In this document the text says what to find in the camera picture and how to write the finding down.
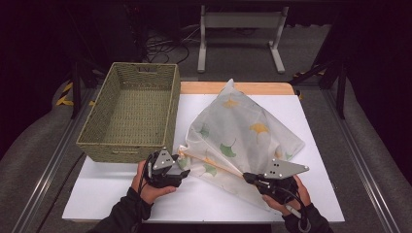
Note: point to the black metal stand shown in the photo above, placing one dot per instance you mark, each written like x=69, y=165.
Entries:
x=340, y=90
x=76, y=90

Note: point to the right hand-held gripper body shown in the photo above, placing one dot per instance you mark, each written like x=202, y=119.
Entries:
x=281, y=168

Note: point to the leaf-print mesh laundry bag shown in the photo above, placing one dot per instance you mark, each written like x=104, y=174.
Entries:
x=239, y=136

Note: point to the grey metal stand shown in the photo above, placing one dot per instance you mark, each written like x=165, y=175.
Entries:
x=241, y=20

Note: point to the green woven basket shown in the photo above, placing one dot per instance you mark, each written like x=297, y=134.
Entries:
x=136, y=116

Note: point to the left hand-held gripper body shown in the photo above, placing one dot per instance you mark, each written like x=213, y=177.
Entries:
x=163, y=160

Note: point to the yellow-black floor tape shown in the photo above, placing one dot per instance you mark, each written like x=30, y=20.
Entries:
x=307, y=73
x=66, y=93

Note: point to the person's left hand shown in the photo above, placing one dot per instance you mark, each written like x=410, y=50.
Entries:
x=147, y=192

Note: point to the person's right hand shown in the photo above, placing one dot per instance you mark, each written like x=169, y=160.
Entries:
x=285, y=207

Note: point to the grey metal floor rail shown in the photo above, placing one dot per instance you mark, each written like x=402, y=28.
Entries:
x=362, y=161
x=48, y=168

